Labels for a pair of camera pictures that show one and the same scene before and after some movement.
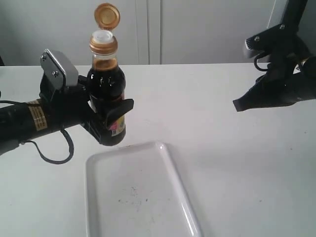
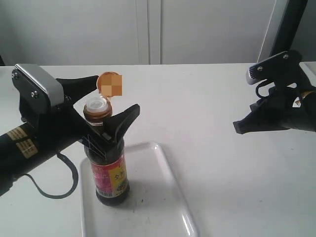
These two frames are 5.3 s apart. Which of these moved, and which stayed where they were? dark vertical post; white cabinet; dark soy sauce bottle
Moved: dark soy sauce bottle
Stayed: dark vertical post; white cabinet
